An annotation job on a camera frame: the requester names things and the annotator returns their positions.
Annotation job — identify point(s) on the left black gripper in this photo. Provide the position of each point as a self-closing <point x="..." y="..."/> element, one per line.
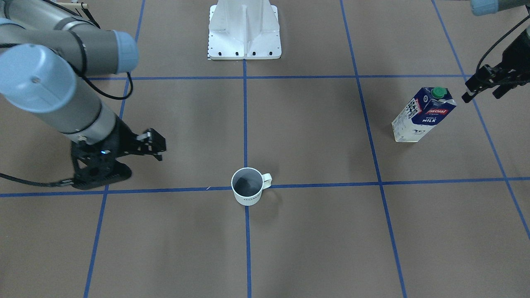
<point x="514" y="57"/>

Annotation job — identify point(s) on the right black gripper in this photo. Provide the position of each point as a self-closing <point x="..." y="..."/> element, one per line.
<point x="123" y="140"/>

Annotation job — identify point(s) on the white mug grey interior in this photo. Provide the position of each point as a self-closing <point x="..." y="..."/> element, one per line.
<point x="248" y="184"/>

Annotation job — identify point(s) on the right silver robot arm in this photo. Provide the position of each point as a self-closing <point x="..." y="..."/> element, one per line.
<point x="49" y="53"/>

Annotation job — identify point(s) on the blue white milk carton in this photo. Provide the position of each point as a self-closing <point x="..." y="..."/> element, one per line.
<point x="424" y="111"/>

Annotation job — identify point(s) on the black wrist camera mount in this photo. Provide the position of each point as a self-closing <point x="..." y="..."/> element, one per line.
<point x="97" y="172"/>

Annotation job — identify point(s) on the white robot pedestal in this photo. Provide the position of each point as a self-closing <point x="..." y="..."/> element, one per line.
<point x="244" y="29"/>

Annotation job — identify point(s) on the black wire mug rack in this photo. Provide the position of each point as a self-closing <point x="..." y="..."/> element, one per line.
<point x="77" y="8"/>

